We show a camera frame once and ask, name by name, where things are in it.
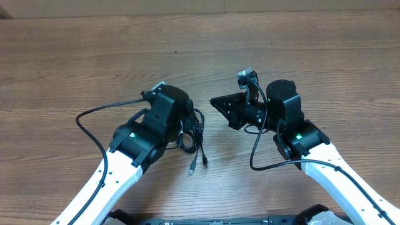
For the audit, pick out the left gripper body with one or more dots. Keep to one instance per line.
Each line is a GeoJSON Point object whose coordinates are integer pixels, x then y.
{"type": "Point", "coordinates": [187, 119]}

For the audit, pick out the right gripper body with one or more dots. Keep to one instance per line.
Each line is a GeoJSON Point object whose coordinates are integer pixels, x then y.
{"type": "Point", "coordinates": [256, 113]}

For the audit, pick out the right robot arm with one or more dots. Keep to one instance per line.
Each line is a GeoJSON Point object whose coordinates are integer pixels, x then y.
{"type": "Point", "coordinates": [300, 142]}

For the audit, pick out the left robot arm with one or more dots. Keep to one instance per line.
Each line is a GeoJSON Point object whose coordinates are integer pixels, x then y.
{"type": "Point", "coordinates": [135, 145]}

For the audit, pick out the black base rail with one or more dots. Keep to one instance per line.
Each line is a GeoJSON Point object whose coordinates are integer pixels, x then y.
{"type": "Point", "coordinates": [317, 214]}

